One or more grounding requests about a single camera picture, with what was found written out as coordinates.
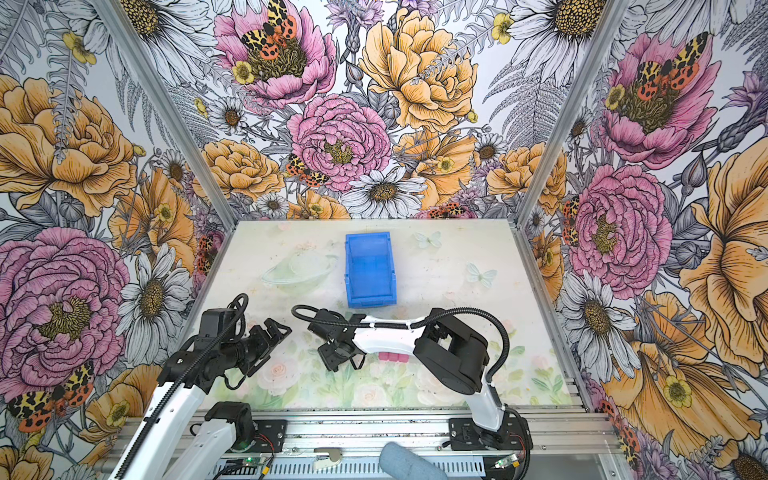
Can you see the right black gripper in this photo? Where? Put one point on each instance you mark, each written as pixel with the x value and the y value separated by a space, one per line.
pixel 330 361

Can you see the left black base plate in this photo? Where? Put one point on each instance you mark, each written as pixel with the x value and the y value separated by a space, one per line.
pixel 265 436

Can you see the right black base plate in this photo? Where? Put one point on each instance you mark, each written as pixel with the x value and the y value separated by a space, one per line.
pixel 513 435

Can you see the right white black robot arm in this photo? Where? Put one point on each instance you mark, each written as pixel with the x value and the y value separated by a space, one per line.
pixel 451 350

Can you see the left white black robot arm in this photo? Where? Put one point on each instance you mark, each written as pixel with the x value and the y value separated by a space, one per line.
pixel 223 342

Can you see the grey fuzzy microphone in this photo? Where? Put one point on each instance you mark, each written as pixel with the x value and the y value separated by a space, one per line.
pixel 402 464

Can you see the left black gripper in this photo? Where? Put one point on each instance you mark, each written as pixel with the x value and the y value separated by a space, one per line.
pixel 263 343

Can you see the pink block strip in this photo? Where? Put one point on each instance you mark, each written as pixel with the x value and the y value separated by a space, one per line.
pixel 393 357

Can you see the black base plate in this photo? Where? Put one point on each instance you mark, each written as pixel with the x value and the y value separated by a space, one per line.
pixel 265 436
pixel 513 435

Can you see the aluminium front rail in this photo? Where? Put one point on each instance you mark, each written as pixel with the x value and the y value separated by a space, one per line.
pixel 560 430

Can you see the blue plastic bin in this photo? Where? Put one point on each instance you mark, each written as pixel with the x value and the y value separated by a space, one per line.
pixel 370 276

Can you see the white vented cable duct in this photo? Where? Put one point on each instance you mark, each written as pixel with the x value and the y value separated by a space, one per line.
pixel 456 467

